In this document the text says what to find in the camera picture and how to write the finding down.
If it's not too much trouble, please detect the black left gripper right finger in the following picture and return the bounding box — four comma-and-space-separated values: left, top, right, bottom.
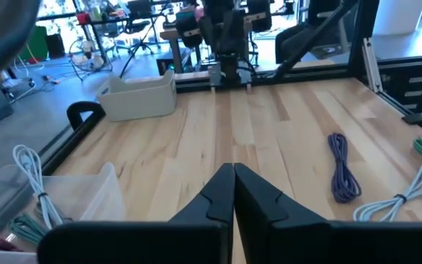
234, 164, 422, 264

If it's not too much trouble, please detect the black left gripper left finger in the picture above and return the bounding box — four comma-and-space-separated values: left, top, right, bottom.
37, 163, 236, 264

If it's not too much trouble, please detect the purple braided usb cable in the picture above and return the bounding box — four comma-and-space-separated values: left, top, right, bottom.
327, 132, 363, 205

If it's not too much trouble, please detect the light blue usb cable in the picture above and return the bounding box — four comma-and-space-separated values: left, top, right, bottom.
12, 144, 64, 230
352, 161, 422, 223

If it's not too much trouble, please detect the clear plastic bin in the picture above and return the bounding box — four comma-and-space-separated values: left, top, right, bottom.
0, 162, 127, 264

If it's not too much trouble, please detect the white plastic bin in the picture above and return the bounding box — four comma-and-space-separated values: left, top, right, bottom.
96, 69, 178, 122

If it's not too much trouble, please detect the black drawer cabinet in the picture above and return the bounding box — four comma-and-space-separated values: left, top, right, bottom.
377, 60, 422, 113

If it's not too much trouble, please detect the wooden desk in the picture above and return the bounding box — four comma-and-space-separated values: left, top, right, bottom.
159, 27, 204, 74

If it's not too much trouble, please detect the black office chair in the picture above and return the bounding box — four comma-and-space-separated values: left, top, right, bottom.
275, 21, 344, 65

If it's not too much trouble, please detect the green board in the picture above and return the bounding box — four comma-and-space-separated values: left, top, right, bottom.
18, 25, 49, 62

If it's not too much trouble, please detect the black curved handle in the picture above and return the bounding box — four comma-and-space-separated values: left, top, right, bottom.
66, 100, 106, 132

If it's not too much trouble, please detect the black aluminium table frame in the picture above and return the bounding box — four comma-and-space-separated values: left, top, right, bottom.
42, 0, 422, 177

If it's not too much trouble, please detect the white wire frame fan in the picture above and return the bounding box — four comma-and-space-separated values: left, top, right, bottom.
67, 36, 114, 82

